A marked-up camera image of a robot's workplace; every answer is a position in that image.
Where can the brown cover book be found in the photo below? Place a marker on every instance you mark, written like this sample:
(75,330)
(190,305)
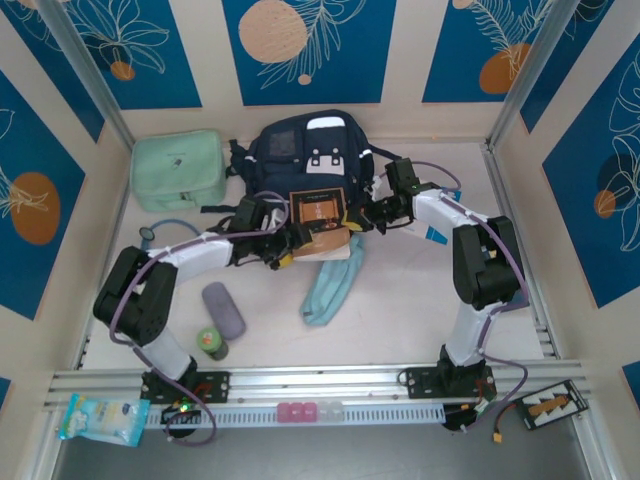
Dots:
(320,210)

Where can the white and blue notebook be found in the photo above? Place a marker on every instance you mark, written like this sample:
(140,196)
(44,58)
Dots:
(430,234)

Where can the light blue pencil case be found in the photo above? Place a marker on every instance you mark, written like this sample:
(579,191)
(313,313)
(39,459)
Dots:
(330,290)

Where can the navy blue backpack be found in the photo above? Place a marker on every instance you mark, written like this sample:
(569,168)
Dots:
(280,170)

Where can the grey glasses case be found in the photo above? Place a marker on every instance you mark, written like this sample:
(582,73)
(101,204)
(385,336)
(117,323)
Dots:
(225,312)

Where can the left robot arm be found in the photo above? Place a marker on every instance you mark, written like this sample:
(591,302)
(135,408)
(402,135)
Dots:
(135,300)

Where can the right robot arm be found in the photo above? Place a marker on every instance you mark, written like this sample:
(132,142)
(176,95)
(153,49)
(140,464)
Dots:
(492,270)

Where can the green bottle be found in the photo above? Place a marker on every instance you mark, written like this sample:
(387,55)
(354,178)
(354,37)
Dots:
(211,342)

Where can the blue stethoscope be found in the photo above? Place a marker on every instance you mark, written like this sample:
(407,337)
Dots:
(146,232)

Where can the mint green fabric bag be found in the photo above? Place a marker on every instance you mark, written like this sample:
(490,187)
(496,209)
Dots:
(170,170)

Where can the black controller board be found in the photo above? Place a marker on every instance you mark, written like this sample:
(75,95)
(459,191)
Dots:
(457,422)
(182,415)

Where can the blue white snack packet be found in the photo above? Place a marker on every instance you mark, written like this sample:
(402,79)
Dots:
(102,419)

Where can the black connector board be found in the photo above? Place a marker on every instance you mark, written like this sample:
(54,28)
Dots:
(550,406)

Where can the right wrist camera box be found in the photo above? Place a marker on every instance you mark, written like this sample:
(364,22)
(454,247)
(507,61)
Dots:
(378,189)

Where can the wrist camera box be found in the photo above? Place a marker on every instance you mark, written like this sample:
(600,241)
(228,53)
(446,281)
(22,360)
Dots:
(275,220)
(378,189)

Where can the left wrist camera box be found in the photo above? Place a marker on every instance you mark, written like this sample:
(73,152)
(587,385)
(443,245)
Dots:
(275,220)

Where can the aluminium side rail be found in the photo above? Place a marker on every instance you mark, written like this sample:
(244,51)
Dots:
(495,170)
(84,352)

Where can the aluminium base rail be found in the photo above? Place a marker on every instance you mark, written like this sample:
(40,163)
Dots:
(320,382)

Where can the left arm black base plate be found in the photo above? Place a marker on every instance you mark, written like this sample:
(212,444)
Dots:
(220,387)

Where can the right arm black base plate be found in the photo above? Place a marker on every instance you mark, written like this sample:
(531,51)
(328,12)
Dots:
(422,384)

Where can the aluminium frame post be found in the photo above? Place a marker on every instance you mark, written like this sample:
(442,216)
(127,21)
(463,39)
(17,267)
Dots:
(86,65)
(532,65)

